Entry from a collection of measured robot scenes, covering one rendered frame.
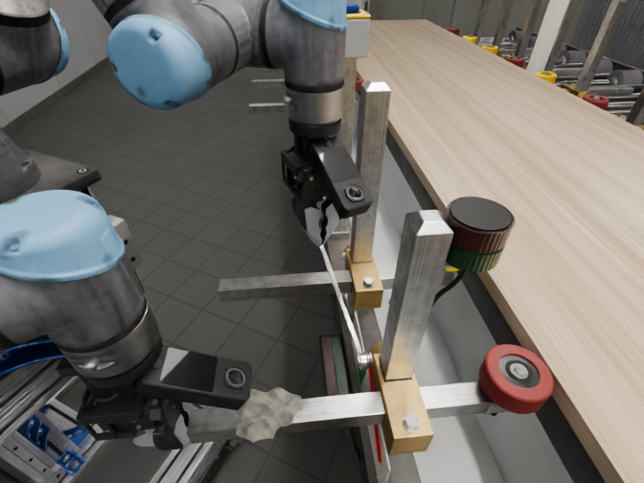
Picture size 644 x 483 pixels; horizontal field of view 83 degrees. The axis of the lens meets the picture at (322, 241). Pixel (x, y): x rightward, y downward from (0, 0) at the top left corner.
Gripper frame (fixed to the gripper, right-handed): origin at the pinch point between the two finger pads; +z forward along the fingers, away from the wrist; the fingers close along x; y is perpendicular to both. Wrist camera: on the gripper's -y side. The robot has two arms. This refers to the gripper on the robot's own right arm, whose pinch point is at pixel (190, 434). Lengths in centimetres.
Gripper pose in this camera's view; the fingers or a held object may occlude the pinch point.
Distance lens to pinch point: 55.9
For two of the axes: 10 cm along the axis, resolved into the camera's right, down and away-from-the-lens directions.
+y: -9.9, 0.6, -0.8
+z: 0.0, 7.7, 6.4
